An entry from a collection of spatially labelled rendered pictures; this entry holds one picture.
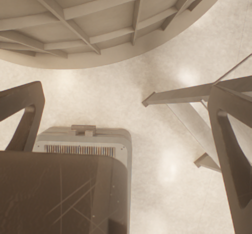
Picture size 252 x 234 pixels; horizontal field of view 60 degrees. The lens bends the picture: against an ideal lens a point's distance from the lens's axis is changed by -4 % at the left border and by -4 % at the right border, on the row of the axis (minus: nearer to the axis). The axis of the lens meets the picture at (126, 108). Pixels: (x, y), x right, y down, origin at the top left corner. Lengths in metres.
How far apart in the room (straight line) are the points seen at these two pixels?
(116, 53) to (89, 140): 0.51
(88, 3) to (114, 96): 0.83
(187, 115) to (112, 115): 0.48
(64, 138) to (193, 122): 0.63
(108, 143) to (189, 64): 0.66
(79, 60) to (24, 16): 0.76
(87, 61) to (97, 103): 0.25
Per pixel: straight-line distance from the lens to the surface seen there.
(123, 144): 1.12
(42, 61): 1.40
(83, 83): 1.35
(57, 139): 1.17
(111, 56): 1.31
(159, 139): 1.39
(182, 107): 1.06
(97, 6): 0.58
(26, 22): 0.61
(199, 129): 1.10
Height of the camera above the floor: 1.33
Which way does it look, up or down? 83 degrees down
